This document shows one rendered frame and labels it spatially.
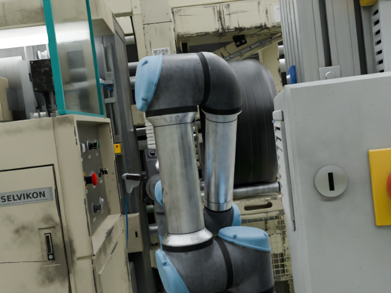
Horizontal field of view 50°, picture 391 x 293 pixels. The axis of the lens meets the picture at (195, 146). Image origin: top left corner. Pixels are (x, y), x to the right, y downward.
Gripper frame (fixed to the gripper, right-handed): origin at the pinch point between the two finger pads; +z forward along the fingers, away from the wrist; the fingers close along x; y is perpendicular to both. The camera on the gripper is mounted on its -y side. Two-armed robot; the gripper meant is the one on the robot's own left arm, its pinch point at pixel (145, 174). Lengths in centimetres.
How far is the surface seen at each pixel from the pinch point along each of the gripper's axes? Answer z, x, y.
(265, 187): 24, 56, 8
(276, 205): 20, 60, 15
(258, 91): 14, 47, -31
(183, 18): 63, 31, -71
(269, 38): 63, 78, -66
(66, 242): -22.8, -24.6, 15.3
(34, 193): -21.6, -32.4, 2.7
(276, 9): 50, 75, -76
